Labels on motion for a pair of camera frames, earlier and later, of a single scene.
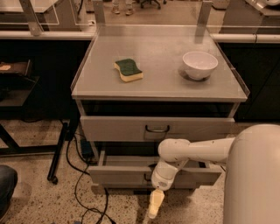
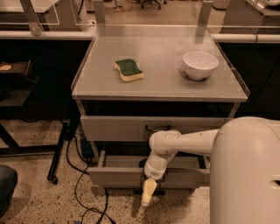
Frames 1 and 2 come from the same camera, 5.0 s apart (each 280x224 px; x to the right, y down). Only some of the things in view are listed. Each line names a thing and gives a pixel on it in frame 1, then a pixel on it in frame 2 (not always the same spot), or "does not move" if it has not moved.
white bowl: (199, 65) does not move
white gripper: (160, 181) -> (152, 172)
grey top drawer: (152, 129) does not move
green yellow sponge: (128, 70) does not move
